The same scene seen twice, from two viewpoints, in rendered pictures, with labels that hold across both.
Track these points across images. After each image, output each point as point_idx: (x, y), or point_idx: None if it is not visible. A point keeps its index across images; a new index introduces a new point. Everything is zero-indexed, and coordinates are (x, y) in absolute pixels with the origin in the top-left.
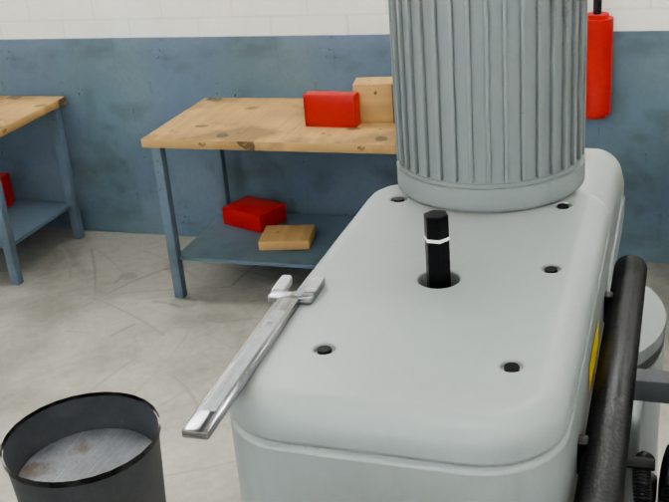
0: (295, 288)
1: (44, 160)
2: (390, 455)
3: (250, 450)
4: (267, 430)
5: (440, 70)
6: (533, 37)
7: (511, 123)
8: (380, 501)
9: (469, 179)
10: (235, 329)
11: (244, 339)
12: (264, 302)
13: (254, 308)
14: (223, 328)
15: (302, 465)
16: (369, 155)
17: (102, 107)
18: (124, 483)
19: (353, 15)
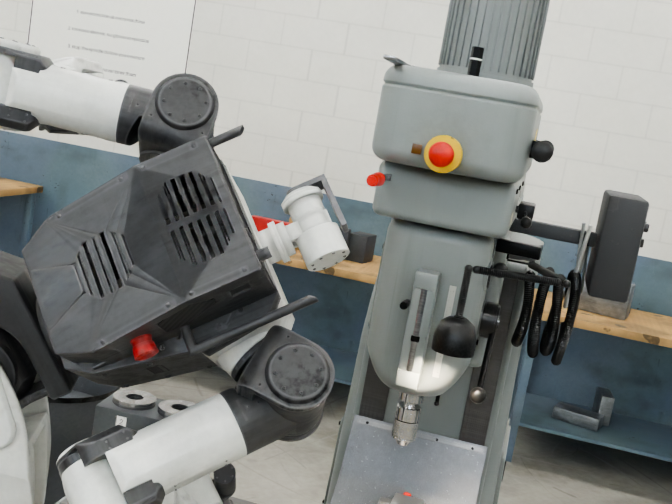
0: (202, 374)
1: (6, 236)
2: (464, 94)
3: (396, 92)
4: (409, 79)
5: (478, 9)
6: (525, 2)
7: (507, 42)
8: (454, 117)
9: (480, 67)
10: (149, 389)
11: (156, 396)
12: (175, 377)
13: (166, 379)
14: (139, 386)
15: (421, 97)
16: (283, 285)
17: (71, 202)
18: (88, 414)
19: (297, 173)
